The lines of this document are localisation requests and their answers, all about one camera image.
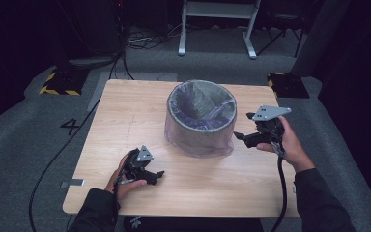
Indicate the black yellow striped base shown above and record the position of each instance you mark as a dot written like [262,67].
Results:
[62,83]
[288,85]

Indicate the person's black clothing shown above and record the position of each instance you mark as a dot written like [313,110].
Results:
[193,224]

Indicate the person's left hand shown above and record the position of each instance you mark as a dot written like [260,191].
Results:
[127,188]

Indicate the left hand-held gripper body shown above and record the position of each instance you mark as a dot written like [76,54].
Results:
[145,154]

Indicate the person's right hand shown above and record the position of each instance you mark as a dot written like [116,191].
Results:
[293,151]

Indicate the black tripod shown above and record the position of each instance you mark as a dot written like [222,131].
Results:
[280,37]

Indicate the green plastic bin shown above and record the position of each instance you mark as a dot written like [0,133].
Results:
[212,96]

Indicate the grey column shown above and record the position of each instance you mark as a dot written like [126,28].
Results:
[319,38]

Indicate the purple plastic bag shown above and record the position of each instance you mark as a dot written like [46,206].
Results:
[190,108]

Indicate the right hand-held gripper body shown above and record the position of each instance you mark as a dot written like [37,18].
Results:
[269,112]

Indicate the white metal desk frame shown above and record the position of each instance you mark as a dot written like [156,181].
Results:
[219,9]

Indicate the grey tape strip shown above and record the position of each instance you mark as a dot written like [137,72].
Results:
[72,183]

